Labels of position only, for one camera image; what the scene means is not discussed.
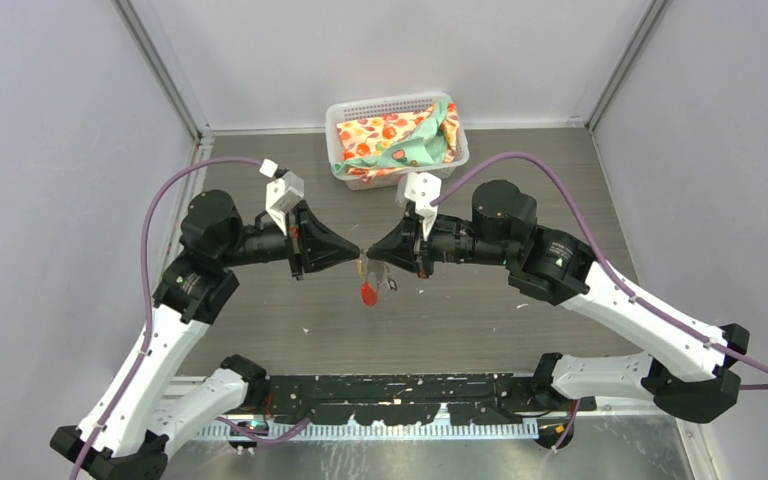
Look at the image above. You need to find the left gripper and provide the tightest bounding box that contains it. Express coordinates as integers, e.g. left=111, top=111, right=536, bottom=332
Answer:
left=220, top=199, right=360, bottom=279

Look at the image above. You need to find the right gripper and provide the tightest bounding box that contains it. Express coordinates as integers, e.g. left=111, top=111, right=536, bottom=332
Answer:
left=367, top=207, right=515, bottom=279

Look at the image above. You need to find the metal key holder red handle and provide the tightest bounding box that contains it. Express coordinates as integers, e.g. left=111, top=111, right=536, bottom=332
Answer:
left=360, top=257, right=395, bottom=307

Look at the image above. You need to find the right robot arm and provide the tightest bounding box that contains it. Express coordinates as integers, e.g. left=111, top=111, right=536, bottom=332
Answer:
left=367, top=174, right=749, bottom=424

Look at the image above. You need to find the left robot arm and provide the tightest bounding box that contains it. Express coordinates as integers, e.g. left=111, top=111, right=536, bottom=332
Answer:
left=50, top=190, right=360, bottom=479

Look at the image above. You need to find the colourful patterned cloth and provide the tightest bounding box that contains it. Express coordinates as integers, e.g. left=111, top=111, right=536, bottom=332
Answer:
left=331, top=99, right=461, bottom=184

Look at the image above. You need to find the white plastic basket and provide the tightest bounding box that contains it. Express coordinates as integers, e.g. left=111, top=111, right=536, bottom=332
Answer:
left=325, top=91, right=471, bottom=191

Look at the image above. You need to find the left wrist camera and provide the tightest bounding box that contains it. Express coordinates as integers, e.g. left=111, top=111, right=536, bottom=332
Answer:
left=265, top=172, right=304, bottom=236

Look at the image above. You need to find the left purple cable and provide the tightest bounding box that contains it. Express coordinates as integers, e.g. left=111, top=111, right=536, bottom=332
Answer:
left=69, top=156, right=316, bottom=480

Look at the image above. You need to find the purple cable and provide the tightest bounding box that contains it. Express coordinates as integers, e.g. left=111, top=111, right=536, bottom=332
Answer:
left=430, top=150, right=768, bottom=453
left=69, top=156, right=316, bottom=480

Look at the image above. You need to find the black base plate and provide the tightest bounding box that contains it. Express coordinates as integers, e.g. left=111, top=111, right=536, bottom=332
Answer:
left=228, top=373, right=570, bottom=426

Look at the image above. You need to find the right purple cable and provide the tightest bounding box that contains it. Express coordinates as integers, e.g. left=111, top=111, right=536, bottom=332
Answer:
left=430, top=150, right=768, bottom=453

